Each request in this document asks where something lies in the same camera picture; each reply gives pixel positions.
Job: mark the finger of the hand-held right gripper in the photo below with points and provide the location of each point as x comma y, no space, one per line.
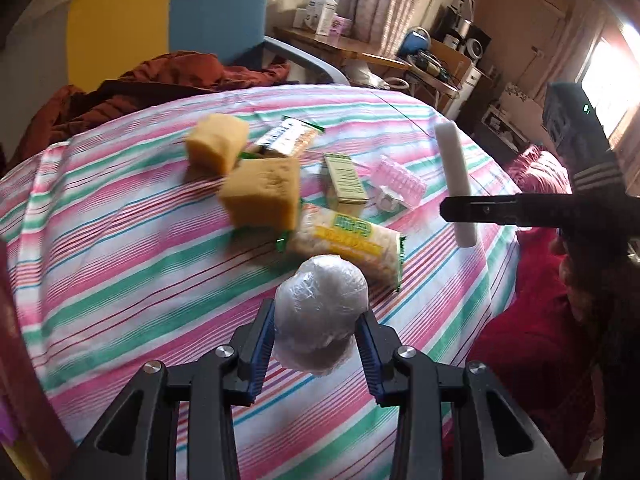
500,209

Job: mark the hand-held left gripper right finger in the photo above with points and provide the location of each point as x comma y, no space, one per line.
370,360

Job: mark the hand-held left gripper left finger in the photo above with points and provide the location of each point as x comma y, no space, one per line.
262,355

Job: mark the white candle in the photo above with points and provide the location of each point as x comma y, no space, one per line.
450,160

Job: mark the plastic-wrapped white ball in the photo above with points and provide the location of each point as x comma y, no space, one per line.
320,305

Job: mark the yellow sponge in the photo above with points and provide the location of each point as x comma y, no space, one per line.
262,190
217,142

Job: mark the silver snack packet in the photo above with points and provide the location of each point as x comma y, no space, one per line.
287,137

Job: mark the pink blister pack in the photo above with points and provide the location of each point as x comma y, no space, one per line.
400,180

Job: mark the white cabinet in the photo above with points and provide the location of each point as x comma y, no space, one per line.
462,92

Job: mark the bright window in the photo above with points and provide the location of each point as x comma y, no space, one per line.
612,80

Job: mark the wooden side table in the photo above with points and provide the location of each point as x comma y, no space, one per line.
435,77

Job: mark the green cardboard box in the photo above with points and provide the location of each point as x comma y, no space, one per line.
345,180

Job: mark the pink green striped tablecloth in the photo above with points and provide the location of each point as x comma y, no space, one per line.
125,260

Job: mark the silver mini stereo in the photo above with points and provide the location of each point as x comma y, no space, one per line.
470,35

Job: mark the white plastic bag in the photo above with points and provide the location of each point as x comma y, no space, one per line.
370,75

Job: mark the blue round container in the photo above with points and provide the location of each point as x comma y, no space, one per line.
414,42

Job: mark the beige door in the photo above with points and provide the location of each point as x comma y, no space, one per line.
535,20

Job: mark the wooden desk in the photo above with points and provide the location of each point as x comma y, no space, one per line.
350,47

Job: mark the pink patterned curtain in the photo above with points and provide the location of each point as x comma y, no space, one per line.
390,0

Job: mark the small pink box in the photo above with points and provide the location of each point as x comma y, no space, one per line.
341,26

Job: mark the white carton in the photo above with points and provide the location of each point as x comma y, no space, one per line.
325,12

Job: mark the small white box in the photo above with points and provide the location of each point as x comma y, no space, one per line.
302,19

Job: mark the rust-brown quilted blanket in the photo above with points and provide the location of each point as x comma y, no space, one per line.
150,80

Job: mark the grey yellow blue chair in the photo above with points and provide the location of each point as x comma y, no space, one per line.
215,10

